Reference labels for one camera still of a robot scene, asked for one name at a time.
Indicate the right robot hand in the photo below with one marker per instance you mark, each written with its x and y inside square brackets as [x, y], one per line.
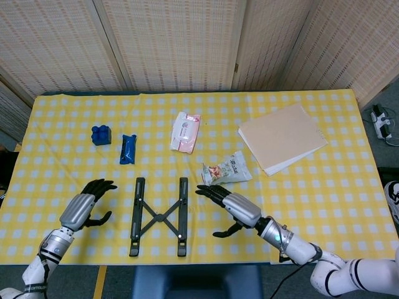
[243, 210]

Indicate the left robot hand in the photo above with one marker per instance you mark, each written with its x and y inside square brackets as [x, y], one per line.
[76, 211]

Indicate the black folding laptop stand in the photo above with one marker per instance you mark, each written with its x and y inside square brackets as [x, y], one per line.
[159, 218]

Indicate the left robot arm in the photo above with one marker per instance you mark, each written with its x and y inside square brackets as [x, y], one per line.
[53, 246]

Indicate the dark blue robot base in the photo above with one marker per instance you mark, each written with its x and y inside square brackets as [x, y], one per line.
[196, 283]

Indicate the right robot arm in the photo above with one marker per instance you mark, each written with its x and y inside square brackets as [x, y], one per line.
[296, 246]

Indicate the yellow checkered tablecloth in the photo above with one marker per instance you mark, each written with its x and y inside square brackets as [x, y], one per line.
[311, 202]

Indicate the peanut snack bag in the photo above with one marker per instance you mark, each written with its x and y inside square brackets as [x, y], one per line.
[227, 171]

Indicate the blue toy building block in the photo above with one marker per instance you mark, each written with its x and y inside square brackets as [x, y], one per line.
[101, 137]

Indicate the blue snack packet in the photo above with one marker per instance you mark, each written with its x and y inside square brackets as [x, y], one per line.
[127, 151]

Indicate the tan paper pad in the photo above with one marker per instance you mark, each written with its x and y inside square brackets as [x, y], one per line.
[280, 137]

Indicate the pink wet wipes pack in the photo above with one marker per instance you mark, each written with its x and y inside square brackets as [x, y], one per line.
[184, 134]

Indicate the woven screen panel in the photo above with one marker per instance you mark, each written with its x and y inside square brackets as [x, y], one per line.
[352, 46]
[268, 40]
[174, 46]
[56, 46]
[12, 109]

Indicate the black and white sneaker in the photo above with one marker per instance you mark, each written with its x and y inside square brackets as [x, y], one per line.
[393, 199]

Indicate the white power strip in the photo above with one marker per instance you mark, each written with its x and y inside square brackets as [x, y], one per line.
[380, 123]

